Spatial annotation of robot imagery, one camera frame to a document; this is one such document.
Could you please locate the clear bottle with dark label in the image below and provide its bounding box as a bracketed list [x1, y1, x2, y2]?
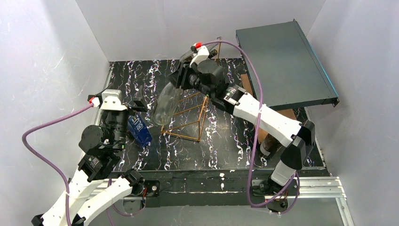
[179, 50, 197, 63]

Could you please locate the clear pear-shaped glass bottle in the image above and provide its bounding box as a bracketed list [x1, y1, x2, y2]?
[152, 82, 182, 126]

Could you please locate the gold wire wine rack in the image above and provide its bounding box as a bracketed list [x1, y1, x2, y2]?
[161, 37, 224, 142]

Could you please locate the clear square bottle black cap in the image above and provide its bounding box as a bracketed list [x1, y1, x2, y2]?
[206, 43, 218, 59]

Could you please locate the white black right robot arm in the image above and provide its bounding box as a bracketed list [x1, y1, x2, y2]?
[167, 59, 315, 186]

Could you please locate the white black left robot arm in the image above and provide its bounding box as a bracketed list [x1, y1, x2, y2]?
[31, 87, 148, 226]

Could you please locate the blue glass bottle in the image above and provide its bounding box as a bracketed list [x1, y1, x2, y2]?
[128, 114, 152, 147]

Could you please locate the dark green wine bottle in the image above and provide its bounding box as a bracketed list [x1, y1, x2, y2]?
[260, 134, 280, 158]

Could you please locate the wooden board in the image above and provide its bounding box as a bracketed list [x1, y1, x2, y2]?
[240, 74, 296, 145]

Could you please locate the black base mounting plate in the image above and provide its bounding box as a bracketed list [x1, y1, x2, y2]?
[124, 169, 302, 209]

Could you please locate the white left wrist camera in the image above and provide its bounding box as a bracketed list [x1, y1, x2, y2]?
[88, 89, 128, 111]

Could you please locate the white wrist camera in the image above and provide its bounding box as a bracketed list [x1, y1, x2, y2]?
[88, 89, 128, 111]
[190, 42, 209, 67]

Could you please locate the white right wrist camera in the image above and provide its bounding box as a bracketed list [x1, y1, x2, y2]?
[190, 42, 209, 67]

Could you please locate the dark teal network switch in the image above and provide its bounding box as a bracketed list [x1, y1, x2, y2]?
[236, 20, 339, 111]

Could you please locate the aluminium frame rail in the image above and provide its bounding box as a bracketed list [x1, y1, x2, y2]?
[94, 174, 346, 207]

